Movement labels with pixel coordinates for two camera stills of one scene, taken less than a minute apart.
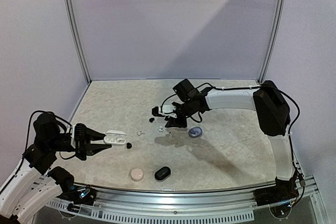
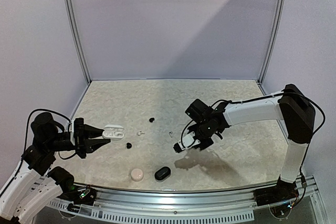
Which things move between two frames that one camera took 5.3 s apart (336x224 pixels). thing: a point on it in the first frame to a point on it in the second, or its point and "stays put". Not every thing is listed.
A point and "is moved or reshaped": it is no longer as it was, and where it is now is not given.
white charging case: x=115 y=137 is moved or reshaped
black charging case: x=162 y=173 stays put
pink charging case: x=137 y=174 stays put
